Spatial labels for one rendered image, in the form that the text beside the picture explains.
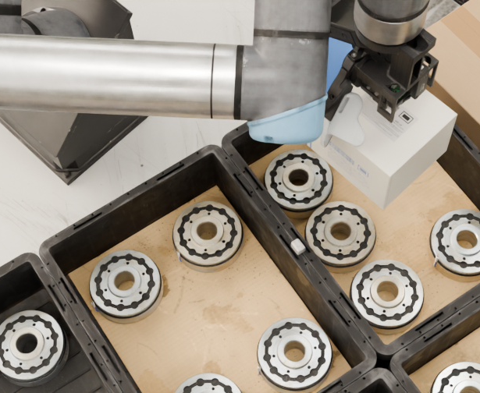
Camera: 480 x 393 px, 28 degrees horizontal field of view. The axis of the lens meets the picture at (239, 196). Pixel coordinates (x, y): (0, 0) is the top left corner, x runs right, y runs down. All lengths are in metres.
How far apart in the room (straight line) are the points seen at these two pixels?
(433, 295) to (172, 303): 0.37
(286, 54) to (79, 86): 0.20
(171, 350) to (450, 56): 0.64
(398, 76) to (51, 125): 0.69
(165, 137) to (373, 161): 0.61
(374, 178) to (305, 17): 0.31
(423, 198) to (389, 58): 0.45
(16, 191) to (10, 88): 0.73
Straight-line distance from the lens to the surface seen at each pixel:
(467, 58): 1.60
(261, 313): 1.41
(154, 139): 1.70
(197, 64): 0.95
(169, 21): 1.83
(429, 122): 1.20
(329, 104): 1.13
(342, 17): 1.11
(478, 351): 1.42
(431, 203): 1.49
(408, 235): 1.47
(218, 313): 1.41
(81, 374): 1.41
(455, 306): 1.33
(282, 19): 0.94
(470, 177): 1.47
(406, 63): 1.05
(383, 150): 1.17
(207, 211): 1.44
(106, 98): 0.96
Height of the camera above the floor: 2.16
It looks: 63 degrees down
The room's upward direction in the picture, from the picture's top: 5 degrees counter-clockwise
